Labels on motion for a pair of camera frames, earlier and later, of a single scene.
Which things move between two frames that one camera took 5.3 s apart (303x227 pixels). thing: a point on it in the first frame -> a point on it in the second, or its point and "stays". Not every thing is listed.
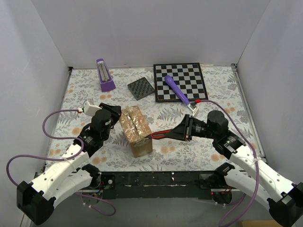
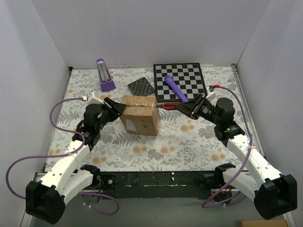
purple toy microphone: [180, 93] stays
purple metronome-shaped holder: [106, 79] stays
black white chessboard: [187, 76] stays
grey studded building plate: [140, 88] stays
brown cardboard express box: [136, 130] -> [140, 115]
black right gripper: [187, 127] -> [197, 107]
